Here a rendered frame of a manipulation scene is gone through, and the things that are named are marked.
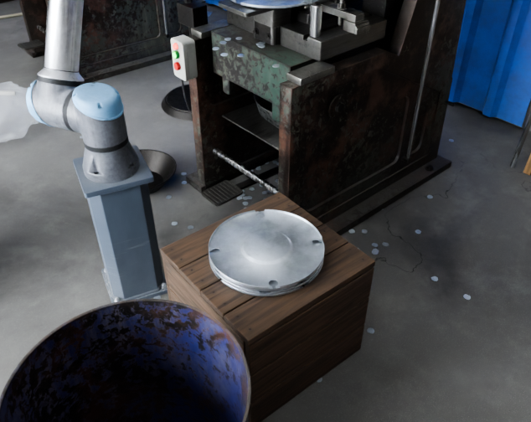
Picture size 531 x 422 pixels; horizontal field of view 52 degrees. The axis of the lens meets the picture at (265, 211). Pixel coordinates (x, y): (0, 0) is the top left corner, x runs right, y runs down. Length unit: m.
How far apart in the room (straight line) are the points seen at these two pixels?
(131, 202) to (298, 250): 0.49
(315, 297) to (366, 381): 0.39
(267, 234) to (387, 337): 0.52
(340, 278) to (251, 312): 0.24
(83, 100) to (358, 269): 0.80
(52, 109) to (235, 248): 0.59
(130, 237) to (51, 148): 1.11
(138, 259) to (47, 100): 0.52
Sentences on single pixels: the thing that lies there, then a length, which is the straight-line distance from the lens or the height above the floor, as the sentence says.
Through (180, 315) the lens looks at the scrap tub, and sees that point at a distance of 1.12.
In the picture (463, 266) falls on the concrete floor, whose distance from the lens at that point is 1.97.
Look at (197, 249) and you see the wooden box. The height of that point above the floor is 0.35.
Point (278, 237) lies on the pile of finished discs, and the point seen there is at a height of 0.38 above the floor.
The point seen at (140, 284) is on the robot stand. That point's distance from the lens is 1.75.
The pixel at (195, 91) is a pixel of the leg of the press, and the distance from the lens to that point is 1.98.
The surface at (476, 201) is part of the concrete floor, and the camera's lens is 2.28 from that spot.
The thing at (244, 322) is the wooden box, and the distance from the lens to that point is 1.22.
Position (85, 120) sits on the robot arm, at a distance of 1.45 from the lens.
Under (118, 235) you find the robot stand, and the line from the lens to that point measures 1.60.
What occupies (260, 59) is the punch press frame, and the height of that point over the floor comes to 0.63.
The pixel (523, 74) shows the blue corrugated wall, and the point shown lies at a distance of 2.78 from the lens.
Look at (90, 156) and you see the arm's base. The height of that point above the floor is 0.52.
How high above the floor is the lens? 1.28
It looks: 38 degrees down
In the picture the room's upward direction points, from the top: straight up
